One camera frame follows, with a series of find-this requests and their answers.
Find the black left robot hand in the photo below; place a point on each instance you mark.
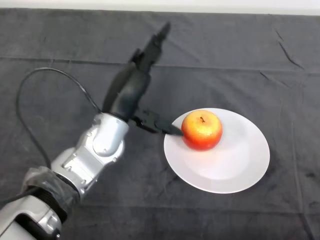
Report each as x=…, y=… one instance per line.
x=130, y=92

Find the red yellow apple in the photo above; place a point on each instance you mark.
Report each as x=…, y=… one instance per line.
x=202, y=132

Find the white round plate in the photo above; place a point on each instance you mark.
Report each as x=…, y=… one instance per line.
x=225, y=170

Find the dark grey table cloth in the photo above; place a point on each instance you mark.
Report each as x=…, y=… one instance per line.
x=225, y=62

